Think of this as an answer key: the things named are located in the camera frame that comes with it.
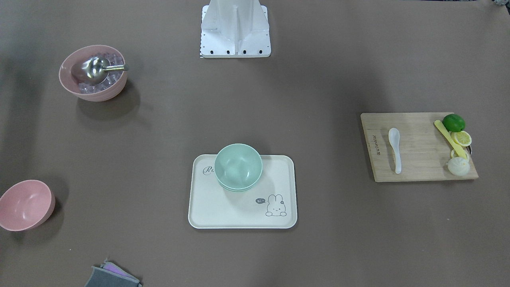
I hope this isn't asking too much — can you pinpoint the white ceramic spoon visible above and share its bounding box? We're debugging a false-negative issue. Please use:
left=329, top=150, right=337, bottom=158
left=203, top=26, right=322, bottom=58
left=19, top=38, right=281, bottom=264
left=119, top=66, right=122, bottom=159
left=388, top=128, right=402, bottom=174

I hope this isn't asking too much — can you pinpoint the mint green bowl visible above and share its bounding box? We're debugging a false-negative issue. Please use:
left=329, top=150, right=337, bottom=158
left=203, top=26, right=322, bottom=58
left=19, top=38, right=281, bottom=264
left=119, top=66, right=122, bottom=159
left=214, top=143, right=263, bottom=192

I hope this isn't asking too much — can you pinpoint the pink bowl with ice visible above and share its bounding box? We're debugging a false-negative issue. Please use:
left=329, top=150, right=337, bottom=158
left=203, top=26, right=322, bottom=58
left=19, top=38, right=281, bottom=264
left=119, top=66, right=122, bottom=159
left=59, top=44, right=128, bottom=102

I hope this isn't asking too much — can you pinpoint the cream rabbit tray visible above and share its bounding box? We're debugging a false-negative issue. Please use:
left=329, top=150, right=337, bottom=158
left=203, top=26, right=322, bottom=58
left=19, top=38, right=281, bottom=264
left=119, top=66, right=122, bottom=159
left=188, top=154, right=298, bottom=229

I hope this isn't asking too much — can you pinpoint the wooden cutting board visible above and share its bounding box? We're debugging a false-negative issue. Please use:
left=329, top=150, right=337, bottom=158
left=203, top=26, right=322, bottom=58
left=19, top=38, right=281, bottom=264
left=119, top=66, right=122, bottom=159
left=361, top=112, right=479, bottom=182

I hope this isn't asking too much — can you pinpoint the metal ice scoop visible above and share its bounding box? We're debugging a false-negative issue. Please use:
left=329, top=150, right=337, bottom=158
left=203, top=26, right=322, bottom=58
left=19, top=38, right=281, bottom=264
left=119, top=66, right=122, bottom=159
left=71, top=56, right=129, bottom=85

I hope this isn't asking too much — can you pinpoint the grey purple folded cloth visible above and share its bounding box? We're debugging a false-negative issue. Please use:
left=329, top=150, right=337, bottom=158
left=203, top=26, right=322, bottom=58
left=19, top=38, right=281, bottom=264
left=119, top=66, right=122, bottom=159
left=85, top=260, right=142, bottom=287

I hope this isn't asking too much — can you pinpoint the green lime toy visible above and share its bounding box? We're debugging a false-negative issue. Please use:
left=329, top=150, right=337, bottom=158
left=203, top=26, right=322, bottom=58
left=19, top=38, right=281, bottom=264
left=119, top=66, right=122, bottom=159
left=442, top=113, right=466, bottom=133

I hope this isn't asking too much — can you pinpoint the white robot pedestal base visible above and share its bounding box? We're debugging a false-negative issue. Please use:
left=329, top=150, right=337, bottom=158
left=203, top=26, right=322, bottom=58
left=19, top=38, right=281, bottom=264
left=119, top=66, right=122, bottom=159
left=199, top=0, right=271, bottom=59

